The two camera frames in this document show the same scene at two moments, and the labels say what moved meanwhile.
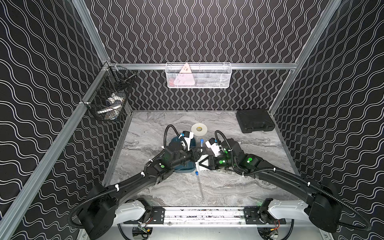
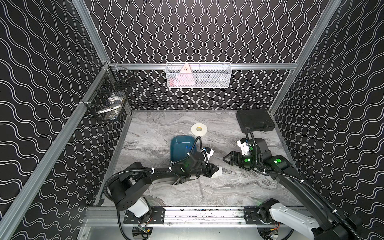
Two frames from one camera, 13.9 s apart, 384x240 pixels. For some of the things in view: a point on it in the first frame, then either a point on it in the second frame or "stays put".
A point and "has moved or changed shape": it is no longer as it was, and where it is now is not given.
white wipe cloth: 199,167 has moved or changed shape
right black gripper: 211,162 → 232,158
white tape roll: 199,129 stays put
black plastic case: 258,120 stays put
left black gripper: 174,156 → 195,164
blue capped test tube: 200,187 stays put
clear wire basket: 199,75 stays put
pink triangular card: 185,77 stays put
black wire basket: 107,98 stays put
